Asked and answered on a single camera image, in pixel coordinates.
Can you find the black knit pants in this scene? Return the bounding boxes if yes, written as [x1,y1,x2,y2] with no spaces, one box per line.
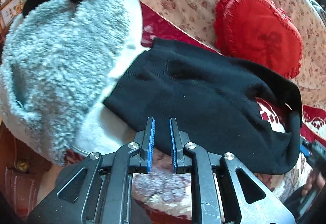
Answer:
[103,38,302,175]

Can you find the person's right hand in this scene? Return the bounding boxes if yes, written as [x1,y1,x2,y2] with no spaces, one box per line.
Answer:
[302,170,325,197]

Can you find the brown leather bag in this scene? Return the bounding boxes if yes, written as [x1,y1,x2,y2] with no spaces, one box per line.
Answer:
[1,123,51,223]

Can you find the grey fluffy fleece garment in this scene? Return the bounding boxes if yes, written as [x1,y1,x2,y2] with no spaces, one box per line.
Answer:
[1,0,144,165]

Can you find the red heart-shaped ruffled pillow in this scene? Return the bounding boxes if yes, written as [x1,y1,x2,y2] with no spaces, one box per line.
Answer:
[213,0,303,79]

